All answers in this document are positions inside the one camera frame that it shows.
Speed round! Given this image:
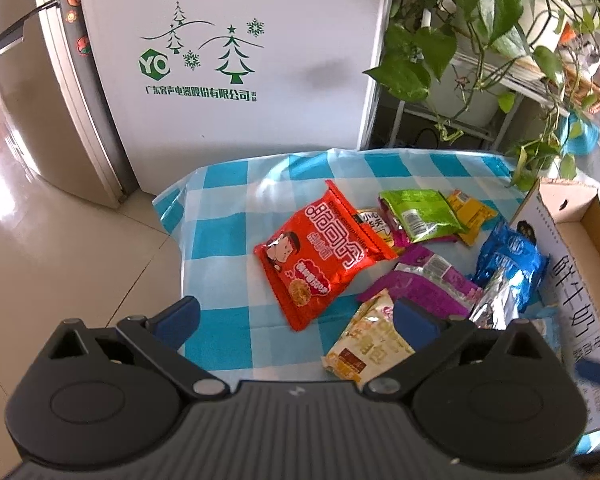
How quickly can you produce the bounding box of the pink white bread bag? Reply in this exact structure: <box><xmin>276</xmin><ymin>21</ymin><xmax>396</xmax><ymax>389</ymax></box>
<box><xmin>322</xmin><ymin>289</ymin><xmax>415</xmax><ymax>389</ymax></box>

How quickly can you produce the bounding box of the purple snack bag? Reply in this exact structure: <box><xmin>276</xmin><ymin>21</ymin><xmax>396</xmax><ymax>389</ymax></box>
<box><xmin>356</xmin><ymin>244</ymin><xmax>483</xmax><ymax>318</ymax></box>

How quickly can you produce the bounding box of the silver foil snack bag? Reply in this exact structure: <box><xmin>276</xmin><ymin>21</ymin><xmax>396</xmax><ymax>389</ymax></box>
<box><xmin>469</xmin><ymin>269</ymin><xmax>518</xmax><ymax>330</ymax></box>

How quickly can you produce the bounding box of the green snack packet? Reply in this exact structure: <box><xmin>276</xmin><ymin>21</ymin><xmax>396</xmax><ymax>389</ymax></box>
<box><xmin>378</xmin><ymin>188</ymin><xmax>467</xmax><ymax>243</ymax></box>

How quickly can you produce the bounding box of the blue foil snack bag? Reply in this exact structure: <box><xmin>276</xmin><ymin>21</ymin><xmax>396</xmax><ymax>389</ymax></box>
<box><xmin>471</xmin><ymin>219</ymin><xmax>550</xmax><ymax>313</ymax></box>

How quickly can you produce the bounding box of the red crispy noodle snack bag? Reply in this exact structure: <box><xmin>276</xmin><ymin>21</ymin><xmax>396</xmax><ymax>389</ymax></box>
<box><xmin>253</xmin><ymin>180</ymin><xmax>396</xmax><ymax>332</ymax></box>

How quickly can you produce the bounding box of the yellow barcode snack packet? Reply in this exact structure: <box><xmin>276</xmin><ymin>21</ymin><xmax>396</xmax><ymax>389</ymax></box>
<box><xmin>446</xmin><ymin>190</ymin><xmax>498</xmax><ymax>246</ymax></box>

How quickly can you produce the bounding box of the blue checked tablecloth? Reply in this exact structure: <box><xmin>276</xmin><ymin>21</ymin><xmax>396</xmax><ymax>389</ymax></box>
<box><xmin>151</xmin><ymin>147</ymin><xmax>600</xmax><ymax>456</ymax></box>

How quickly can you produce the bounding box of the yellow bread snack packet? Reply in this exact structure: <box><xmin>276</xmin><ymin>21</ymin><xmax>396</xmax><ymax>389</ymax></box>
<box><xmin>358</xmin><ymin>208</ymin><xmax>396</xmax><ymax>248</ymax></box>

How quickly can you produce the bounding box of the cardboard milk box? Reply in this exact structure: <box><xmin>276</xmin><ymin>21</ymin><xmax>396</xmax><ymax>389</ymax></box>
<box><xmin>509</xmin><ymin>178</ymin><xmax>600</xmax><ymax>428</ymax></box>

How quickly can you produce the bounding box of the white metal plant stand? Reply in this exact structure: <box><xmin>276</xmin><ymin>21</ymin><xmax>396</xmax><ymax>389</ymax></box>
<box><xmin>386</xmin><ymin>52</ymin><xmax>568</xmax><ymax>151</ymax></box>

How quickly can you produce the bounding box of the white refrigerator with tree print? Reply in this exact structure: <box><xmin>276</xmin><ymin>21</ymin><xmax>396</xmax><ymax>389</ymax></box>
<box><xmin>57</xmin><ymin>0</ymin><xmax>390</xmax><ymax>194</ymax></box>

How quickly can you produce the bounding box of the silver refrigerator door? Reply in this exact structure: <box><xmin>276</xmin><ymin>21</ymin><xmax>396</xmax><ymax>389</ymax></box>
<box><xmin>0</xmin><ymin>0</ymin><xmax>137</xmax><ymax>209</ymax></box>

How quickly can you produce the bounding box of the wicker basket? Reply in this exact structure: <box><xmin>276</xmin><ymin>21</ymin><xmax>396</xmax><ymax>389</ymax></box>
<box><xmin>564</xmin><ymin>66</ymin><xmax>600</xmax><ymax>115</ymax></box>

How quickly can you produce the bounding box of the green pothos plant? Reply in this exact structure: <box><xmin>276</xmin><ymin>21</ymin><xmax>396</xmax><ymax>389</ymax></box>
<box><xmin>366</xmin><ymin>0</ymin><xmax>600</xmax><ymax>188</ymax></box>

